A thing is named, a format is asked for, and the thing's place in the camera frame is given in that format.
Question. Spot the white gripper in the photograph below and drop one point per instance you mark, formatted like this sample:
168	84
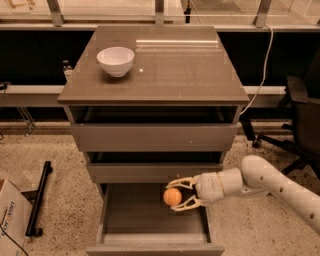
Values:
208	188

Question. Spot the orange fruit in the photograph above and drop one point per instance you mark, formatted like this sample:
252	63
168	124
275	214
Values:
172	197

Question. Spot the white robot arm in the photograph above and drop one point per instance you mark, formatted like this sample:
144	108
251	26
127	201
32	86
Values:
254	176

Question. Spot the grey bottom drawer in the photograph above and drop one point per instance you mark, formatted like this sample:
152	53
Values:
135	221

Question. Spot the grey drawer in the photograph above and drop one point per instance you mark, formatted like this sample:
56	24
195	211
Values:
150	167
153	137
135	221

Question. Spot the grey drawer cabinet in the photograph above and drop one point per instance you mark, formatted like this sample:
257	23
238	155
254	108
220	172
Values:
180	75

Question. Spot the grey middle drawer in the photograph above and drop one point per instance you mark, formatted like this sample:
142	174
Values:
150	167

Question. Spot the grey top drawer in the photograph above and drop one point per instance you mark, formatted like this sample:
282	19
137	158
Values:
153	137

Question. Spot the black office chair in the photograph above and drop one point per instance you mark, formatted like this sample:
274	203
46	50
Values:
303	96

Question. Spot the white ceramic bowl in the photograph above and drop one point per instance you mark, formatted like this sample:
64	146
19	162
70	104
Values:
116	61

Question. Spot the black metal bar stand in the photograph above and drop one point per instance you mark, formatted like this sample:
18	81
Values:
35	197

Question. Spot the small bottle behind cabinet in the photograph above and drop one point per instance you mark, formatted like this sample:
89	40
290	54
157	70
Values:
67	69

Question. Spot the cardboard box with print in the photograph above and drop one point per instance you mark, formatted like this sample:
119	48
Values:
15	210

